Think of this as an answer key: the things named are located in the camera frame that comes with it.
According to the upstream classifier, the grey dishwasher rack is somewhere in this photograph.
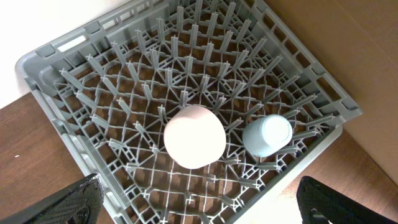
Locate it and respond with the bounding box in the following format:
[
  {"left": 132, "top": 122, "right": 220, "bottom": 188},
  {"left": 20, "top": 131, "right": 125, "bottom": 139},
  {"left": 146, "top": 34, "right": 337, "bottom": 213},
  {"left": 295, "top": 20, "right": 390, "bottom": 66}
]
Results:
[{"left": 16, "top": 0, "right": 362, "bottom": 223}]

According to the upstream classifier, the white bowl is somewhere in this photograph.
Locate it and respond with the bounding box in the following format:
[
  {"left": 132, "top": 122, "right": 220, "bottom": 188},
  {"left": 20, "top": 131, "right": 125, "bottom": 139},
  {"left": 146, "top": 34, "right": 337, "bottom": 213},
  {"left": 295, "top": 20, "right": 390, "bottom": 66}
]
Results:
[{"left": 164, "top": 105, "right": 226, "bottom": 169}]

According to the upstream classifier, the light blue cup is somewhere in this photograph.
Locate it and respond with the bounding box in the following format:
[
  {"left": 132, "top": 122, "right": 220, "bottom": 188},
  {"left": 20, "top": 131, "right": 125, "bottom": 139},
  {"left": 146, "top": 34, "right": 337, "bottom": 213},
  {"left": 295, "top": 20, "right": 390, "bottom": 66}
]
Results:
[{"left": 243, "top": 114, "right": 293, "bottom": 157}]

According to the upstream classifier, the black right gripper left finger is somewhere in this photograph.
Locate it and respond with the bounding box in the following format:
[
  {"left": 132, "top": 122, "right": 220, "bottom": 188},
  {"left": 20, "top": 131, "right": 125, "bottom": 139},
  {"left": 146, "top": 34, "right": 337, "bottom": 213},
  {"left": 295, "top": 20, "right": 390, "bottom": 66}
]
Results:
[{"left": 1, "top": 173, "right": 104, "bottom": 224}]

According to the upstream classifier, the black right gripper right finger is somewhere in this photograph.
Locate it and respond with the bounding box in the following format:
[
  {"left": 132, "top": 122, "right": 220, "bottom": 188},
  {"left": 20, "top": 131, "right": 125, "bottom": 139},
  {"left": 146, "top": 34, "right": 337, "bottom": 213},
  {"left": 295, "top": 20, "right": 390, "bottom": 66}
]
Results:
[{"left": 296, "top": 176, "right": 397, "bottom": 224}]

